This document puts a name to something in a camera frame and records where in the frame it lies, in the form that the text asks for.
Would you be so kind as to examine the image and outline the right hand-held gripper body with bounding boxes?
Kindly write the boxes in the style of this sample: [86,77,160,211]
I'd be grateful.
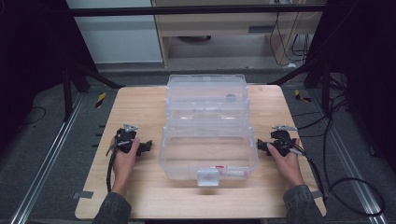
[269,124,299,158]

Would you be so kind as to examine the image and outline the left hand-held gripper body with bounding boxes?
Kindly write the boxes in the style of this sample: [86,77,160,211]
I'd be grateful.
[115,123,139,154]

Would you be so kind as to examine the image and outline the clear plastic storage box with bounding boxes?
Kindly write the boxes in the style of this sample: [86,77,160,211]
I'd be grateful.
[158,74,260,188]

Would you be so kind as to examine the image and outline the person's left hand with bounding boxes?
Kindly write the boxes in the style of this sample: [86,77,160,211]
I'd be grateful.
[109,136,141,194]

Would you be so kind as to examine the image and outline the person's right hand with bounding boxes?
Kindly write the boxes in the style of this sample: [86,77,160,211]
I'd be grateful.
[266,138,305,189]

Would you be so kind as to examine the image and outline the white tube with red cap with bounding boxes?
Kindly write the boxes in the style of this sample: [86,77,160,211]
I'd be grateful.
[211,165,250,179]

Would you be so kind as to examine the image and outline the yellow tool on floor left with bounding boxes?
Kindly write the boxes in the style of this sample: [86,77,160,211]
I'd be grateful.
[94,91,107,109]

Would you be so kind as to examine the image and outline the yellow tool on floor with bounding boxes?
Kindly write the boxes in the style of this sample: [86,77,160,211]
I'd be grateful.
[94,91,107,109]
[293,89,313,104]

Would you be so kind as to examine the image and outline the yellow tool on floor right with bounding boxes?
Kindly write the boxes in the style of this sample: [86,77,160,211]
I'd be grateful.
[293,89,313,104]

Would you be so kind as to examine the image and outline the black metal stand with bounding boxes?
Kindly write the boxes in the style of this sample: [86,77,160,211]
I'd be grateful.
[266,54,345,117]
[60,54,126,123]

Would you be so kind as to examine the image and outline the white cabinet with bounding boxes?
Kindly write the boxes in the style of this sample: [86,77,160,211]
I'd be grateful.
[65,0,163,65]

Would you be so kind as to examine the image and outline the black curtain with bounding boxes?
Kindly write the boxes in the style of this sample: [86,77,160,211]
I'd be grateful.
[304,0,396,174]
[0,0,98,153]

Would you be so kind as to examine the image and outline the light wooden desk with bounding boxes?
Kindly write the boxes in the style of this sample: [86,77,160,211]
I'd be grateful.
[150,0,325,68]

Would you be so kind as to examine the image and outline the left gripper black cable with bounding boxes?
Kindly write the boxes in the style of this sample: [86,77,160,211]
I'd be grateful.
[105,140,132,194]

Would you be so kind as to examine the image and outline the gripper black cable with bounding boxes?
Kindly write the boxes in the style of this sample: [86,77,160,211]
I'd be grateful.
[288,147,329,202]
[105,140,132,194]

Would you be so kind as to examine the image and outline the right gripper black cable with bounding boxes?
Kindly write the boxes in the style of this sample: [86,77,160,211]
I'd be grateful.
[288,147,329,202]

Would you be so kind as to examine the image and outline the aluminium floor rail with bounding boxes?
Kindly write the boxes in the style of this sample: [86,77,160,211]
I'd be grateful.
[310,89,389,224]
[8,92,86,224]

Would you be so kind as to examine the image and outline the black floor cable loop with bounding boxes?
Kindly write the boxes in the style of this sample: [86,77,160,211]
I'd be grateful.
[322,91,386,217]

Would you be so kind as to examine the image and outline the thin black floor cable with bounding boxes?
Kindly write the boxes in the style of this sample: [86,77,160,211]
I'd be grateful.
[18,105,48,127]

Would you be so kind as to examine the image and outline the black cables under desk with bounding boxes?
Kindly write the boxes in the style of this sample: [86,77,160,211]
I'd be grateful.
[268,11,314,68]

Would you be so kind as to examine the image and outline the black metal frame bar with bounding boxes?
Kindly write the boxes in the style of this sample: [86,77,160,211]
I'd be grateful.
[61,3,329,18]

